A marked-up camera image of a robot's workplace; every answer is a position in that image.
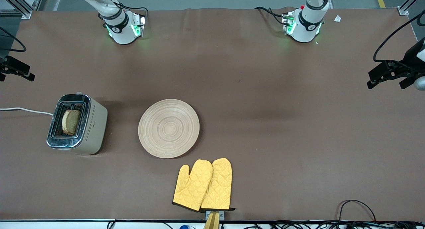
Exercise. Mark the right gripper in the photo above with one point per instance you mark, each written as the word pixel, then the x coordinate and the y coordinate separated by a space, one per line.
pixel 12 66

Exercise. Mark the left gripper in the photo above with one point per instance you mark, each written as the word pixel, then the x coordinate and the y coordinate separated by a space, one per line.
pixel 410 61

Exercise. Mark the brown toast slice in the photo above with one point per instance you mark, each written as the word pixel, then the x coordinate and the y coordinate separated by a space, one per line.
pixel 71 122

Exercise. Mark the round wooden plate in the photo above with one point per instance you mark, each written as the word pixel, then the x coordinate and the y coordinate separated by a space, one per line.
pixel 168 128

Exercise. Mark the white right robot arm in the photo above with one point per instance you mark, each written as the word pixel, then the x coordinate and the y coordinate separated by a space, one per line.
pixel 123 33

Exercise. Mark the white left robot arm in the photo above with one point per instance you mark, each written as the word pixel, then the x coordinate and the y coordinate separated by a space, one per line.
pixel 305 31

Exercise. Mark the white paper scrap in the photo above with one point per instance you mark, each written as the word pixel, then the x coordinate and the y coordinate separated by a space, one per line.
pixel 337 18

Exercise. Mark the beige and chrome toaster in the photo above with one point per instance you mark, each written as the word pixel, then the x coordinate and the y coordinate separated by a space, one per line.
pixel 94 129

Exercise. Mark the brown table cover sheet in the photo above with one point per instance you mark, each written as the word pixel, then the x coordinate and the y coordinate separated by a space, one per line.
pixel 265 106

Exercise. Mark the yellow quilted oven mitt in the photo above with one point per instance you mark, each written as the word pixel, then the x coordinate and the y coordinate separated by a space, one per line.
pixel 219 186
pixel 192 186

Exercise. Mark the small blue object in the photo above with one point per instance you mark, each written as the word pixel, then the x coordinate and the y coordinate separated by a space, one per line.
pixel 184 227

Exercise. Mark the wooden stick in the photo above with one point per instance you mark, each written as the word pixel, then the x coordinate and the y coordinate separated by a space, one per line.
pixel 212 222

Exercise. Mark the aluminium frame profile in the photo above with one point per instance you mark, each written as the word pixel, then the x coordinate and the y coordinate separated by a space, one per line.
pixel 406 6
pixel 23 8

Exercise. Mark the small grey metal bracket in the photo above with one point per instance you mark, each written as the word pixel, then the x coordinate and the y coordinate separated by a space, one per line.
pixel 221 215

